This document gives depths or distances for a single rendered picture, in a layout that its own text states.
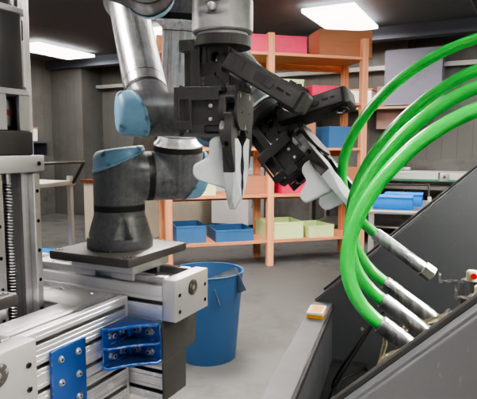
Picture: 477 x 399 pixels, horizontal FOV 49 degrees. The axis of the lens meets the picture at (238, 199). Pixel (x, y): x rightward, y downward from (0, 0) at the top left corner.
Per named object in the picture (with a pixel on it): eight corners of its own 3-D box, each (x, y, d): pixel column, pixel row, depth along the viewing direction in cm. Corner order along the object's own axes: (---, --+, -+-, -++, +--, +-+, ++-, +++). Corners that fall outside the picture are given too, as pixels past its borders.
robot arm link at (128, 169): (89, 202, 124) (88, 145, 122) (146, 199, 128) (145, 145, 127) (95, 207, 112) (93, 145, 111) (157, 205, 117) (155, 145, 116)
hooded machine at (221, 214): (265, 224, 854) (266, 142, 840) (249, 229, 799) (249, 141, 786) (228, 222, 884) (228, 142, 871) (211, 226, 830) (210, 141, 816)
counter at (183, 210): (217, 221, 894) (217, 172, 885) (127, 245, 678) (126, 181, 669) (179, 218, 928) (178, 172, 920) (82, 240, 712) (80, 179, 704)
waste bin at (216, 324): (263, 349, 327) (264, 259, 321) (230, 378, 286) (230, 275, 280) (196, 336, 349) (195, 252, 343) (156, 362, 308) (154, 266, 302)
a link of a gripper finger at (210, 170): (198, 207, 67) (197, 136, 66) (242, 209, 66) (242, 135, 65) (188, 210, 64) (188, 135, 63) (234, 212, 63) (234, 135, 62)
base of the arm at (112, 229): (72, 248, 118) (70, 205, 117) (116, 238, 131) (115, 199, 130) (125, 254, 111) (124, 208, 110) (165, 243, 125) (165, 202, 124)
